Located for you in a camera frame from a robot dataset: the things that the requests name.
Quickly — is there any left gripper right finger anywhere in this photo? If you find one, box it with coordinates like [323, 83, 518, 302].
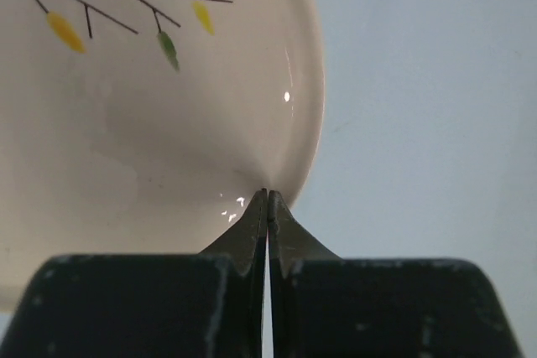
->
[268, 191, 522, 357]

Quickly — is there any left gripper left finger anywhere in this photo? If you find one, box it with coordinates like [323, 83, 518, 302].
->
[1, 190, 268, 357]

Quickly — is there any cream plate with branch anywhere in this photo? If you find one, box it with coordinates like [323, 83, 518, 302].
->
[1, 0, 325, 313]

